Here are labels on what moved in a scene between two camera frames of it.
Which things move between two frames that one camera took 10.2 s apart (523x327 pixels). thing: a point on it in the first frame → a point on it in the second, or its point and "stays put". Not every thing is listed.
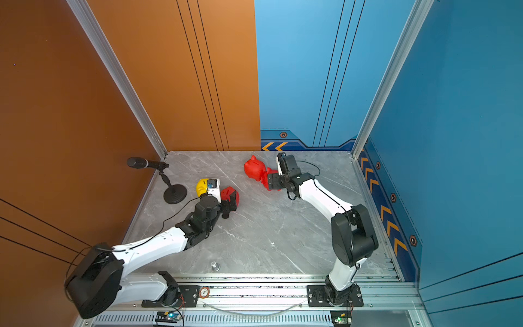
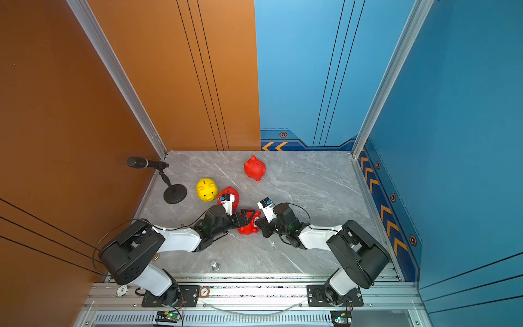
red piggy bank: [255, 168] stays put
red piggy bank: [265, 178] → [250, 229]
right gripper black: [274, 178] → [264, 223]
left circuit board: [167, 317] stays put
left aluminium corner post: [92, 28] stays put
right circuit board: [341, 318] stays put
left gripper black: [228, 208] → [244, 219]
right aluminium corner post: [419, 14] stays put
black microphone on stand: [174, 194] stays put
